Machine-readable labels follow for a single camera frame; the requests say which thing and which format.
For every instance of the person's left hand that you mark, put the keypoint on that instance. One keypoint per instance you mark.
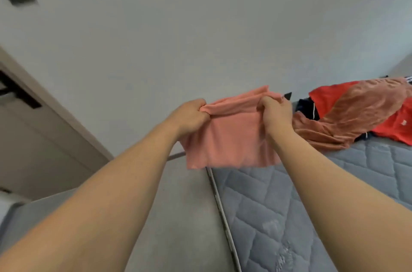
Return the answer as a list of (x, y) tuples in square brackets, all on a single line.
[(188, 117)]

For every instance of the person's right hand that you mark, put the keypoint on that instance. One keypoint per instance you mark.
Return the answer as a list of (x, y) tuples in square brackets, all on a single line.
[(278, 117)]

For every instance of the navy velvet pyjama top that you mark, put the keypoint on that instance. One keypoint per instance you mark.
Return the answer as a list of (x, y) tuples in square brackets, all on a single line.
[(306, 109)]

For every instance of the pink pajama shirt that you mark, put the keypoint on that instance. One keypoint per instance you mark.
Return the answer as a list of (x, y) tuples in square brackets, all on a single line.
[(232, 140)]

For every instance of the red garment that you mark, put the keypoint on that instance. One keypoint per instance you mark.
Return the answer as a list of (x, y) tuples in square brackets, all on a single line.
[(328, 96)]

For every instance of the brown velvet garment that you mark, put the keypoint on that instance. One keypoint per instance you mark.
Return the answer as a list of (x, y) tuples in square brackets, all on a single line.
[(354, 114)]

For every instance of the person's right forearm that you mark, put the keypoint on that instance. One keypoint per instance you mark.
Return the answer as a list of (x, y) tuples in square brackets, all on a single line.
[(347, 210)]

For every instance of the person's left forearm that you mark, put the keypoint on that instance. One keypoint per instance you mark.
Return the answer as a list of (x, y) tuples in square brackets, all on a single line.
[(90, 217)]

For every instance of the grey quilted mattress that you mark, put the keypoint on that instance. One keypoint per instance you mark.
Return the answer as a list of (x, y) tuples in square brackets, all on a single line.
[(270, 217)]

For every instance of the beige wooden door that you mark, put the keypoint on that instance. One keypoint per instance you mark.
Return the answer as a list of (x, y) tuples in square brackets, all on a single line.
[(32, 146)]

